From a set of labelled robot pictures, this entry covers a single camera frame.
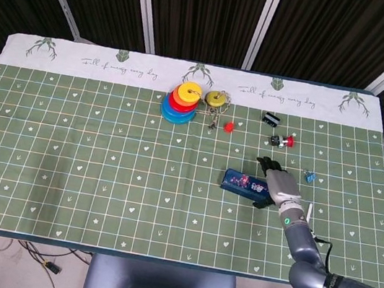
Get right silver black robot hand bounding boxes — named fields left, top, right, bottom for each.
left=248, top=154, right=309, bottom=216

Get blue grey pouch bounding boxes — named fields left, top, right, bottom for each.
left=219, top=167, right=276, bottom=203

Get blue binder clip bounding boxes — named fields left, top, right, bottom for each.
left=301, top=168, right=318, bottom=184

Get white plastic stick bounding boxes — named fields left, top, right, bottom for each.
left=303, top=202, right=315, bottom=226

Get red black small toy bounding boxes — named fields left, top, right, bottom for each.
left=269, top=131, right=297, bottom=152

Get small black terminal block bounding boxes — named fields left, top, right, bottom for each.
left=261, top=111, right=282, bottom=128

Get black connector with yellow tag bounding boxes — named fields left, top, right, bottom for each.
left=40, top=258, right=64, bottom=275

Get green grid tablecloth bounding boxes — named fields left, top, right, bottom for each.
left=0, top=29, right=384, bottom=288

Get black floor cables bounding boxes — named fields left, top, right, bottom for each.
left=0, top=236, right=95, bottom=288

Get braided beige rope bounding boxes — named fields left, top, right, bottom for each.
left=183, top=84, right=234, bottom=133

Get olive wooden ring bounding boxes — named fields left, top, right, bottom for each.
left=204, top=89, right=227, bottom=109

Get teal wooden ring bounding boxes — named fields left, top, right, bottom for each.
left=157, top=104, right=197, bottom=127

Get yellow wooden ring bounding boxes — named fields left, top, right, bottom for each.
left=175, top=80, right=204, bottom=104

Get red wooden ring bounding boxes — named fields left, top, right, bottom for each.
left=166, top=92, right=200, bottom=115

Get orange wooden ring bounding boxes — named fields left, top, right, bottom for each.
left=170, top=85, right=202, bottom=110

